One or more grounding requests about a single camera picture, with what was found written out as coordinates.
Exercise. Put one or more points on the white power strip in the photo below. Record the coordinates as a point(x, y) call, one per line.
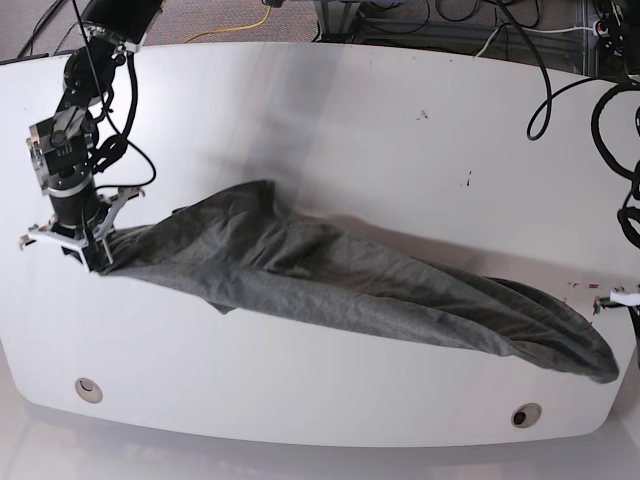
point(600, 29)

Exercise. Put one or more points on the left table cable grommet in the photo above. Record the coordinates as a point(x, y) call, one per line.
point(88, 391)

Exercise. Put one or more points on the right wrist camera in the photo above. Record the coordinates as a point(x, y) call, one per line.
point(97, 256)

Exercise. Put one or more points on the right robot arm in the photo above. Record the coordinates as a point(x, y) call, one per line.
point(66, 151)

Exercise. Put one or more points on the red tape rectangle marking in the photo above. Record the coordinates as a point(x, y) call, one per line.
point(583, 297)

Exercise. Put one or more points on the table cable grommet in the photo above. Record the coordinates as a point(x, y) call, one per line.
point(526, 415)
point(88, 391)

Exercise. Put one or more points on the right table cable grommet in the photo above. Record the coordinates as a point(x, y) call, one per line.
point(526, 415)

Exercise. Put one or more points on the grey t-shirt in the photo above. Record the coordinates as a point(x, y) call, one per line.
point(236, 250)

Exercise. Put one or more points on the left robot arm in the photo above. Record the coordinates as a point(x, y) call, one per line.
point(627, 16)

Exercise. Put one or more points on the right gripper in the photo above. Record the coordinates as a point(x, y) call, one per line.
point(80, 219)

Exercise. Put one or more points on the aluminium frame stand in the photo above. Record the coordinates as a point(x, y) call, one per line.
point(336, 20)

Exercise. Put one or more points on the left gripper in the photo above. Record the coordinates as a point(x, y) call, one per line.
point(616, 299)

